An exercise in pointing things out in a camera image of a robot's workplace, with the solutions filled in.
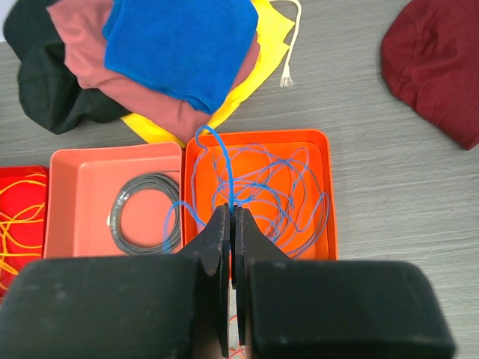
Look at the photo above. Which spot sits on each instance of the dark red cloth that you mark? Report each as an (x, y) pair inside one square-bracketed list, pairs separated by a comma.
[(429, 59)]

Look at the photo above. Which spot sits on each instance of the black cloth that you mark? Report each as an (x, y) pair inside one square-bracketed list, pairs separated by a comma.
[(49, 93)]

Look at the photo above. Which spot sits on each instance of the blue cloth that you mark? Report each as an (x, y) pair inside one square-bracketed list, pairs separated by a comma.
[(189, 50)]

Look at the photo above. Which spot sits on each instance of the yellow cloth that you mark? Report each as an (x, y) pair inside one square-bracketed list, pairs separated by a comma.
[(272, 29)]

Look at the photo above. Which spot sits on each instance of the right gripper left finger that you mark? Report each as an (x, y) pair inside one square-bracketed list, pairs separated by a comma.
[(139, 306)]

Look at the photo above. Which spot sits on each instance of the pink cloth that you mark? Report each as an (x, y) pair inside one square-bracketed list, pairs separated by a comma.
[(80, 26)]

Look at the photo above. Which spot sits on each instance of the orange plastic box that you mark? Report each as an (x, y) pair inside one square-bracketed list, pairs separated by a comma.
[(283, 177)]

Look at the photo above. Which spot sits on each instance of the salmon pink drawer box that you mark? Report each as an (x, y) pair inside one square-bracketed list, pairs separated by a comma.
[(83, 184)]

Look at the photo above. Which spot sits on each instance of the red plastic box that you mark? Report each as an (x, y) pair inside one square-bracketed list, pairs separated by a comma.
[(24, 197)]

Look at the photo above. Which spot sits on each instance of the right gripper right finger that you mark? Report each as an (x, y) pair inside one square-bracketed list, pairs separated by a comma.
[(331, 309)]

